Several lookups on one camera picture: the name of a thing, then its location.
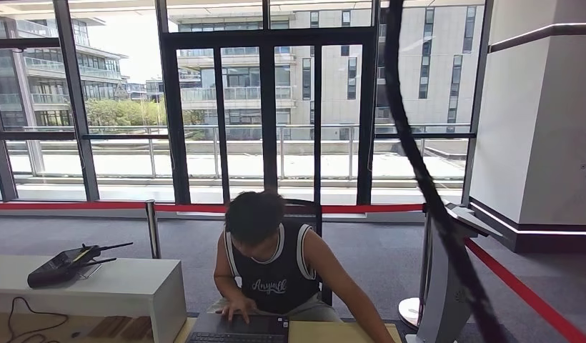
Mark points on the person's right hand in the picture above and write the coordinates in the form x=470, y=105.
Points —
x=238, y=307

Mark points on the person's left forearm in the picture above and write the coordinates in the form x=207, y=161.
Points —
x=368, y=317

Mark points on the person's right forearm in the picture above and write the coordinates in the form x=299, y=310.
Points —
x=224, y=291

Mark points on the person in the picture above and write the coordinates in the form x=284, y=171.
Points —
x=274, y=284

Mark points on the dark grey laptop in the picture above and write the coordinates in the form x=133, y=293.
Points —
x=255, y=331

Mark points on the black mesh office chair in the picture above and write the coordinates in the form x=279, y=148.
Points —
x=302, y=213

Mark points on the long red barrier belt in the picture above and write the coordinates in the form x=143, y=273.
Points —
x=84, y=205

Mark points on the black router with antennas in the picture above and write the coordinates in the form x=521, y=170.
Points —
x=51, y=272

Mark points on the grey kiosk stand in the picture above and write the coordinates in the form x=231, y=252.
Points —
x=440, y=293

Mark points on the metal balcony railing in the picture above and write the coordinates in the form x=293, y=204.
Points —
x=132, y=127

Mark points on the chrome stanchion post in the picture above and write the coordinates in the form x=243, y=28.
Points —
x=409, y=312
x=153, y=232

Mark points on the black glass door frame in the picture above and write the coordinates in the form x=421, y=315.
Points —
x=269, y=118

